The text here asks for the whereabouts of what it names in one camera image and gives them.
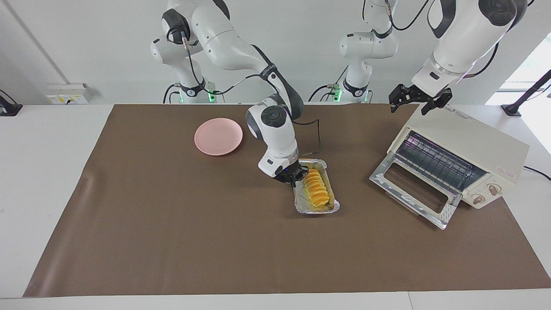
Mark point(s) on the silver aluminium foil tray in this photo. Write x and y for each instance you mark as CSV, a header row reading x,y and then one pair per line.
x,y
318,210

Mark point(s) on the white wall power outlet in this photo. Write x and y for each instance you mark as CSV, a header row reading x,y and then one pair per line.
x,y
69,94

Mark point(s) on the brown table mat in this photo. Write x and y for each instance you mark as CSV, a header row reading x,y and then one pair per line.
x,y
280,241

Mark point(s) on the pink round plate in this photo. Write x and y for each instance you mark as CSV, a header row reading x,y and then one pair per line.
x,y
218,137

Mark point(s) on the black stand base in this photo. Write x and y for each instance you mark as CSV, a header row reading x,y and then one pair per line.
x,y
8,110

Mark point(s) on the beige oven knob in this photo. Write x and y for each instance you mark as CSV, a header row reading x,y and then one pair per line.
x,y
493,188
478,199

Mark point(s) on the black camera stand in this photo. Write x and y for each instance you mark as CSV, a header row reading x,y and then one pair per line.
x,y
511,108

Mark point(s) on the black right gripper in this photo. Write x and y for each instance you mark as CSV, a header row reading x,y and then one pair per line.
x,y
290,172

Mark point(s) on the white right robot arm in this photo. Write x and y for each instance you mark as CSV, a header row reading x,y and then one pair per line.
x,y
275,137

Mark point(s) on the cream toaster oven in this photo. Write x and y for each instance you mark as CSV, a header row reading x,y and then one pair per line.
x,y
473,142

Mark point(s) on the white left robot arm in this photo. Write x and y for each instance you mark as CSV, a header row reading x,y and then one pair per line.
x,y
465,38

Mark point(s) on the yellow sliced bread loaf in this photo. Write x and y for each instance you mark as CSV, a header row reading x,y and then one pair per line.
x,y
316,191

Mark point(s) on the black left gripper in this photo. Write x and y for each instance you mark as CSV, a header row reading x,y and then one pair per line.
x,y
418,94

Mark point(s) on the glass oven door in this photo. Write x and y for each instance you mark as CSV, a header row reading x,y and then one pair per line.
x,y
413,187

